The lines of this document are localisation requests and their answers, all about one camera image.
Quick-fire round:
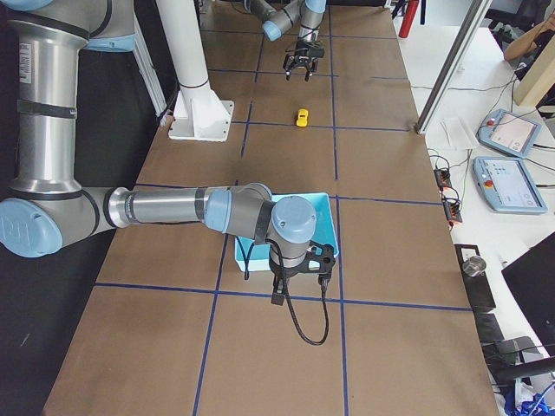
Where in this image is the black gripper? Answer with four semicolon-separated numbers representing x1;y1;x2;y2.
283;40;324;82

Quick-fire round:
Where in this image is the yellow beetle toy car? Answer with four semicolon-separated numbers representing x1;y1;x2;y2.
296;108;309;127

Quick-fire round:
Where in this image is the person forearm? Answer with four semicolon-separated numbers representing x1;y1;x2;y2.
503;14;554;62

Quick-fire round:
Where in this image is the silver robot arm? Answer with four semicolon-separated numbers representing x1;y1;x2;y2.
1;1;327;276
242;0;326;81

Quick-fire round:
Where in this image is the blue tape strip crosswise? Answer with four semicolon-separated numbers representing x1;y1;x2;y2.
231;120;411;132

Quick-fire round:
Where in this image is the blue tape strip lengthwise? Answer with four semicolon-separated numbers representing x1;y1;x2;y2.
326;5;349;415

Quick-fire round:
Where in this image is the red fire extinguisher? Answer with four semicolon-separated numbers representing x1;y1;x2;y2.
398;0;421;39

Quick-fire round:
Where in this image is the white paper sheet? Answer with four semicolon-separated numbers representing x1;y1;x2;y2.
441;117;479;151

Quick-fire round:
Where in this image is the light blue plastic bin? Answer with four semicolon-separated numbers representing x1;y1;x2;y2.
234;192;339;272

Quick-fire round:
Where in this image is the upper teach pendant tablet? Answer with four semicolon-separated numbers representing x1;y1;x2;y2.
477;109;541;158

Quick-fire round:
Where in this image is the teach pendant tablet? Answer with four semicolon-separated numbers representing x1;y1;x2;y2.
472;156;548;215
477;109;541;158

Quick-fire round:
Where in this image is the lower teach pendant tablet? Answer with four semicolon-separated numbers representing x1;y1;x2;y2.
472;156;548;215

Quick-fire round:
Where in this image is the silver metal cylinder weight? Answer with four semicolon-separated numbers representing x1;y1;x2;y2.
461;256;486;277

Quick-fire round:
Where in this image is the white pedestal column base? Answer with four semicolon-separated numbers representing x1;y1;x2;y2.
156;0;234;142

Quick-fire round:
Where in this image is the aluminium frame post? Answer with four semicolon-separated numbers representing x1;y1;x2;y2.
415;0;492;134

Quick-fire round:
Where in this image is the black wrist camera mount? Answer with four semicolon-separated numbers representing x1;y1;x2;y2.
297;241;336;277

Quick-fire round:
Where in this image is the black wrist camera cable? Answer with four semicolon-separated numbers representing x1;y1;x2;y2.
271;255;331;347

